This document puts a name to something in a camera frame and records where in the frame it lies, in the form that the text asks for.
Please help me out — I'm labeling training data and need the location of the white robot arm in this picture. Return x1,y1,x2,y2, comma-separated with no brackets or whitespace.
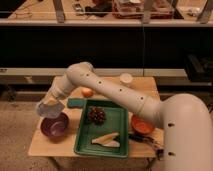
44,62,213,171

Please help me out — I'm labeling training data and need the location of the orange apple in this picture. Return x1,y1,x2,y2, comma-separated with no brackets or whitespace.
81,88,94,98

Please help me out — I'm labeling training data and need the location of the green sponge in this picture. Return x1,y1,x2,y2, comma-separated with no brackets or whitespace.
67,98,84,108

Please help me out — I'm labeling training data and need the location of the wooden table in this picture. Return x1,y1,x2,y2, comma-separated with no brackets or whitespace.
28,77,160,167

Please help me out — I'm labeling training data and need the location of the light blue towel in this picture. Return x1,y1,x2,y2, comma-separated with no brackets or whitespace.
35,101,64,118

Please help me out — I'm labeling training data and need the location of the green plastic tray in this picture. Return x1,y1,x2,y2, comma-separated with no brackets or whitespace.
74,99,129,158

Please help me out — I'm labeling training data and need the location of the purple bowl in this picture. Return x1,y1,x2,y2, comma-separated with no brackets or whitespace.
40,113,69,138

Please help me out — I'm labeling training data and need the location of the bunch of dark grapes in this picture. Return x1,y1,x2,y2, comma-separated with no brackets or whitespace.
88,106,106,125

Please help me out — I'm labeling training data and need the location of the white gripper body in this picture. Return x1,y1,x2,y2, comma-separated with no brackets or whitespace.
43,88,63,106

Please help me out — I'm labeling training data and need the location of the white cup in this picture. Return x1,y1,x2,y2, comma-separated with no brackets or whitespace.
119,73,133,87

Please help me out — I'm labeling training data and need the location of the orange bowl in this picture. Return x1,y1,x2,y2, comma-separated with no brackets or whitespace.
131,115,155,135

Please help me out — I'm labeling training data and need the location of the black handled brush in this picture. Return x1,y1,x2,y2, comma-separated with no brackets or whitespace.
129,133,163,150

